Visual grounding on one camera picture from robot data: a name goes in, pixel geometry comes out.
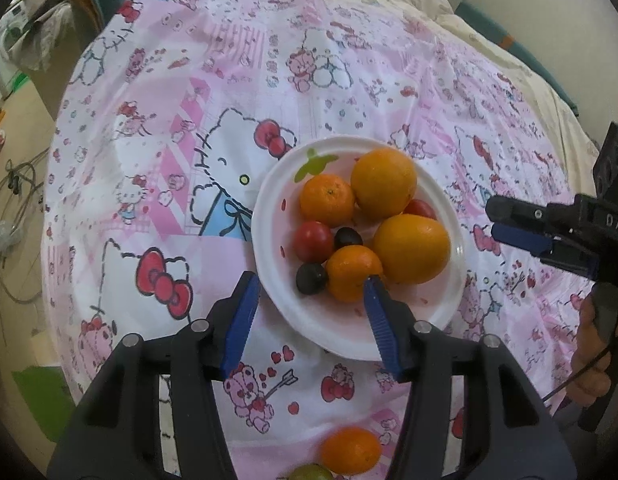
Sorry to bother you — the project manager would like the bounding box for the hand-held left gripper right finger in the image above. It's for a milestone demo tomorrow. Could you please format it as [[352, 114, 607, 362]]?
[[363, 275, 580, 480]]

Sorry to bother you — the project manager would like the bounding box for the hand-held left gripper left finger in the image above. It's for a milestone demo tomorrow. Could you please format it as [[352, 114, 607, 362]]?
[[48, 271, 262, 480]]

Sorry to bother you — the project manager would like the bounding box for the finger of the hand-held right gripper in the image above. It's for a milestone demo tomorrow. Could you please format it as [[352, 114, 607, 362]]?
[[485, 195, 580, 228], [491, 224, 602, 281]]

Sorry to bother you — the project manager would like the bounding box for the pink spotted plate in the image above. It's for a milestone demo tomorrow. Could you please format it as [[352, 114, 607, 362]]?
[[252, 135, 467, 362]]

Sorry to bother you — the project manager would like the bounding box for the small mandarin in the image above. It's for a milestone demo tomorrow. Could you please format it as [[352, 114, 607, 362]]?
[[325, 245, 386, 303], [321, 426, 383, 476], [300, 174, 356, 227]]

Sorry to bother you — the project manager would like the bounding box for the dark plum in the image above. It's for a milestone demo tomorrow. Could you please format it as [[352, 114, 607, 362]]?
[[295, 262, 330, 295], [335, 227, 362, 251]]

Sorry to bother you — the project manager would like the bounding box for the large orange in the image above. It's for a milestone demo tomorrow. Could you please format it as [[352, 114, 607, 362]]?
[[350, 147, 418, 221], [373, 213, 451, 285]]

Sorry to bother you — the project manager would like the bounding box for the red tomato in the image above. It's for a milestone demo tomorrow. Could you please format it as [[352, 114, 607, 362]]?
[[404, 198, 438, 222], [294, 221, 336, 263]]

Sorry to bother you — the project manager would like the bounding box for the person's right hand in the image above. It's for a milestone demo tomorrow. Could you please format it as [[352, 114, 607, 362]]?
[[569, 292, 618, 409]]

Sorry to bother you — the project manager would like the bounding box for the green tomato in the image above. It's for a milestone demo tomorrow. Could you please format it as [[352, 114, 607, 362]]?
[[288, 463, 334, 480]]

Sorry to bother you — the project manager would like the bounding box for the teal mat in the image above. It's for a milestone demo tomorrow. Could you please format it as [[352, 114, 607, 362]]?
[[454, 0, 580, 117]]

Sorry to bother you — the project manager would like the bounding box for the green floor item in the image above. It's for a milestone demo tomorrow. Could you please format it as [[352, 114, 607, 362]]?
[[13, 367, 72, 428]]

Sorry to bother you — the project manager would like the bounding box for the green basin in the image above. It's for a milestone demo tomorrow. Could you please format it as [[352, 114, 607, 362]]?
[[0, 74, 32, 97]]

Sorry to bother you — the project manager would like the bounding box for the white washing machine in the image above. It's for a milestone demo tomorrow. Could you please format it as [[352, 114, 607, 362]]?
[[0, 2, 34, 98]]

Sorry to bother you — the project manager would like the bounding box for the thin black cable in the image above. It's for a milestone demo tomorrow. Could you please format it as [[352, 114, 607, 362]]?
[[541, 330, 618, 403]]

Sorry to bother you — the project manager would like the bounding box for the coiled cable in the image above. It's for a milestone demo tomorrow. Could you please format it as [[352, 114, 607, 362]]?
[[0, 156, 56, 306]]

